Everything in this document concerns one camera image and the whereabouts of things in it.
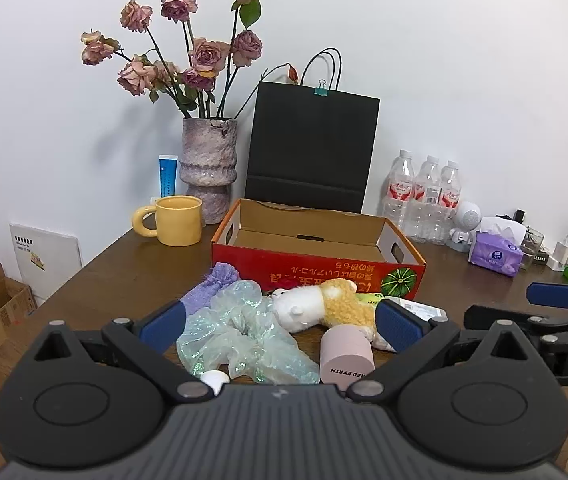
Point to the open brown cardboard carton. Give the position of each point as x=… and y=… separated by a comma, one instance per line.
x=4, y=305

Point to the clear container with white label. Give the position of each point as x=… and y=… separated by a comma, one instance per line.
x=418, y=310

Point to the white board with print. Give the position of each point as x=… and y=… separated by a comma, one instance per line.
x=49, y=255

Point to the yellow ceramic mug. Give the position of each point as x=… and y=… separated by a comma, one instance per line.
x=179, y=222

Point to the small white bottle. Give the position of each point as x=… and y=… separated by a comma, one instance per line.
x=213, y=378

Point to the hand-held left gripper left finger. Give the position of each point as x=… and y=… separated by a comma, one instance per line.
x=164, y=327

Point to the green binder clip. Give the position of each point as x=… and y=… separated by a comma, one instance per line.
x=321, y=91

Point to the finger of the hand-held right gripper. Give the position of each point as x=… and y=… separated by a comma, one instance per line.
x=556, y=294
x=563, y=324

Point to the mottled purple ceramic vase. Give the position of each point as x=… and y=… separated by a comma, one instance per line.
x=209, y=170

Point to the small white wall plug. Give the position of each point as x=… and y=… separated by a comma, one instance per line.
x=154, y=200

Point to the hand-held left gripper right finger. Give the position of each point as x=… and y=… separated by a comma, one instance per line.
x=398, y=327

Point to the brown wooden desktop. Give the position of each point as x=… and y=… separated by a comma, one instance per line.
x=129, y=270

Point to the pink cylindrical jar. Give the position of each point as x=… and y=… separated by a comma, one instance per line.
x=346, y=355

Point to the bunch of dried pink roses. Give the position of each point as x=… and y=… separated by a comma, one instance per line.
x=209, y=55

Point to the purple tissue pack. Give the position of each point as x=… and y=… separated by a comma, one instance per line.
x=493, y=255

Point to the black paper bag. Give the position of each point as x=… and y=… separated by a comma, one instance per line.
x=314, y=145

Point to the white round robot toy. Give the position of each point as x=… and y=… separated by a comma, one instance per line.
x=468, y=217

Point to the iridescent green organza bag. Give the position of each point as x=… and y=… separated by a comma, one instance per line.
x=244, y=335

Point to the white and yellow plush toy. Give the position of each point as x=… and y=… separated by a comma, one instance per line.
x=334, y=305

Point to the blue and white tube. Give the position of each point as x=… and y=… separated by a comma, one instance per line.
x=168, y=177

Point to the green and yellow packet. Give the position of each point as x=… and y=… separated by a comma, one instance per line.
x=371, y=298

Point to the clear glass cup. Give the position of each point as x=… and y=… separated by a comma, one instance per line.
x=533, y=250

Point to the red cardboard box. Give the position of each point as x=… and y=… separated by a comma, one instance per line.
x=314, y=270

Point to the small black device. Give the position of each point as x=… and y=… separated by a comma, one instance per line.
x=519, y=215

